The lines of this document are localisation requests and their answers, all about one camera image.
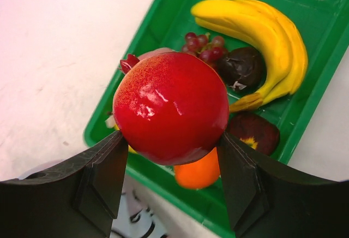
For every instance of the orange fruit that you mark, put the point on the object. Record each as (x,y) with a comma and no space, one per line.
(199,174)

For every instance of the dark mangosteen fruit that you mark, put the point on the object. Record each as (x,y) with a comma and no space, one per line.
(255,131)

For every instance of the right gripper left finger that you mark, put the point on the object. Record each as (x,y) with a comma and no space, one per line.
(78,197)

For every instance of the yellow pear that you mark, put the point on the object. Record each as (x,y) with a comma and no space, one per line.
(111,123)

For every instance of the peach fruit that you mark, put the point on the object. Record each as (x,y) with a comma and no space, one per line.
(154,52)

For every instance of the yellow banana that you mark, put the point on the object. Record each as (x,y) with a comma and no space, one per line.
(271,32)

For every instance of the blue printed plastic bag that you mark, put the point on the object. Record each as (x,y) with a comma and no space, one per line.
(141,213)

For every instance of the dark purple fruit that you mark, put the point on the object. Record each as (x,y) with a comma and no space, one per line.
(241,69)

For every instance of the red pomegranate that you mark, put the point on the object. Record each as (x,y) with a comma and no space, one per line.
(171,108)

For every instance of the red grape bunch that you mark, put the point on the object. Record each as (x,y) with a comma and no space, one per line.
(203,47)

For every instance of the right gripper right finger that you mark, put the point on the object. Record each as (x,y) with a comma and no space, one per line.
(266,198)

